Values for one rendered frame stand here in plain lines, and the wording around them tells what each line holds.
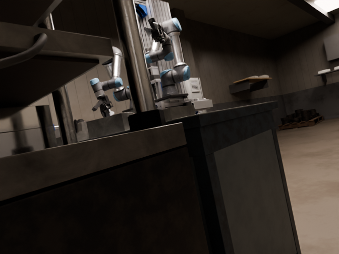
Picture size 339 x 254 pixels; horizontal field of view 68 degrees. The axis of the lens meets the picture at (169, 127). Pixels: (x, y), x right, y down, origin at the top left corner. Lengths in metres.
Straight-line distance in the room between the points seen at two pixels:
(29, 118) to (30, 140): 0.08
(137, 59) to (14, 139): 0.56
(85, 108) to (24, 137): 2.81
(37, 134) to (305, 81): 9.15
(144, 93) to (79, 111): 3.15
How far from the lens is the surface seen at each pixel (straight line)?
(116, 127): 1.43
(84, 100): 3.84
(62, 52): 0.63
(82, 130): 1.76
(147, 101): 0.65
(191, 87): 2.57
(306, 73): 9.67
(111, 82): 2.18
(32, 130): 1.05
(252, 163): 1.05
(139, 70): 0.66
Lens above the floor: 0.78
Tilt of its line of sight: level
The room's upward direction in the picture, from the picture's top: 12 degrees counter-clockwise
